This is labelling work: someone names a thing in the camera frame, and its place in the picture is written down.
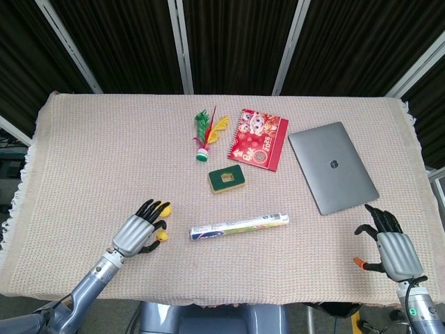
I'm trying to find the beige woven tablecloth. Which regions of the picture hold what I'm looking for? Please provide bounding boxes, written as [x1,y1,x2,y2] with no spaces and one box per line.
[0,90,445,308]

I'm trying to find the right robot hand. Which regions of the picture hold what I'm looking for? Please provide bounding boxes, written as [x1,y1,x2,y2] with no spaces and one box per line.
[353,204,428,283]

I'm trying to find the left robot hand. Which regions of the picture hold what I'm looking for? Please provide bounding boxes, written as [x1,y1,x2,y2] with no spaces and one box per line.
[111,198,171,259]

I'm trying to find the red spiral 2026 calendar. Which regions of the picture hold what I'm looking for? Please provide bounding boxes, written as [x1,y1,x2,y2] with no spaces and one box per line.
[227,108,290,173]

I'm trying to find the green yellow sponge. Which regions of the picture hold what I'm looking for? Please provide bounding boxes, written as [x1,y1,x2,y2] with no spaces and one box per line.
[207,164,247,196]

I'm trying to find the grey closed laptop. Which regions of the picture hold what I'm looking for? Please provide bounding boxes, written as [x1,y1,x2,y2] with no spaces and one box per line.
[287,121,380,216]

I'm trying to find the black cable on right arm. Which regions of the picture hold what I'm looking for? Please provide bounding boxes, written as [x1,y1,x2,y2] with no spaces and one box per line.
[403,276,428,326]

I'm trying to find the colourful feather shuttlecock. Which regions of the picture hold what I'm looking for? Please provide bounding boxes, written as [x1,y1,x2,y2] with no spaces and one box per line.
[193,105,231,164]

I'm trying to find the silver printed foil roll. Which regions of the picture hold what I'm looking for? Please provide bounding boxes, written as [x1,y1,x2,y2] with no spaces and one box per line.
[188,211,291,243]

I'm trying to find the white frame post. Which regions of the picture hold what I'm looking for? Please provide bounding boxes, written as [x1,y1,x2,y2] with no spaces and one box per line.
[384,34,445,100]
[271,0,312,96]
[167,0,195,95]
[34,0,104,94]

